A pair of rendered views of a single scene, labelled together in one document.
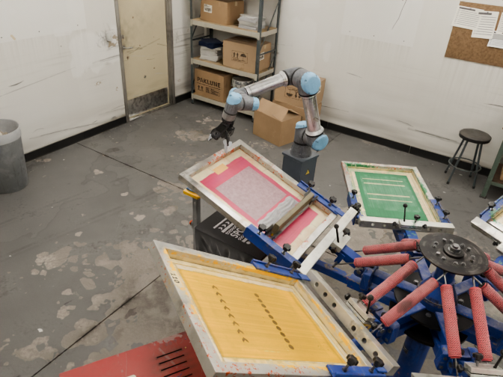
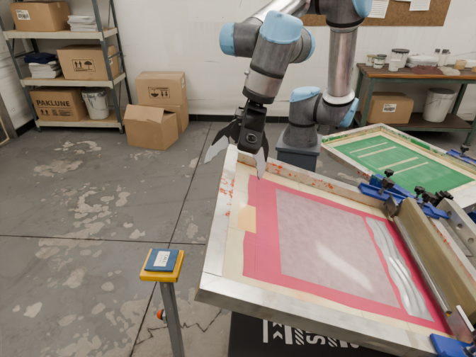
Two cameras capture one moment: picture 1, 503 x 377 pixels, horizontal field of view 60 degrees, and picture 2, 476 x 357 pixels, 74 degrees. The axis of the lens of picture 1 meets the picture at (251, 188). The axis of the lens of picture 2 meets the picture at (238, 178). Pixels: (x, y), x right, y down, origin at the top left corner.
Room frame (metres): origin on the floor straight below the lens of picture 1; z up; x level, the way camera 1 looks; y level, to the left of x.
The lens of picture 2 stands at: (1.69, 0.51, 1.80)
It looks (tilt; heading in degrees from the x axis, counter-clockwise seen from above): 32 degrees down; 332
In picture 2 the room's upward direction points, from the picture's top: straight up
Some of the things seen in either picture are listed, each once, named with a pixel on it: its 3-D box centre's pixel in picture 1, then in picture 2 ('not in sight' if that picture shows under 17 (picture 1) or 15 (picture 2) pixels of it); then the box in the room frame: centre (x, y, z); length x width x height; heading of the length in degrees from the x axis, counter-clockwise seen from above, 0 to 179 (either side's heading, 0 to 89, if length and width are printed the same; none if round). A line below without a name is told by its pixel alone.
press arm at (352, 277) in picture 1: (318, 265); not in sight; (1.89, -0.41, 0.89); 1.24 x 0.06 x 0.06; 59
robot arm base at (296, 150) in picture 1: (301, 146); (300, 129); (2.68, -0.32, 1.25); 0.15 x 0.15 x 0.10
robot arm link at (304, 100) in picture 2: (304, 131); (305, 104); (2.68, -0.33, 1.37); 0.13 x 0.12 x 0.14; 32
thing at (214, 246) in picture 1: (227, 269); not in sight; (1.97, 0.11, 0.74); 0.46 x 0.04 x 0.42; 59
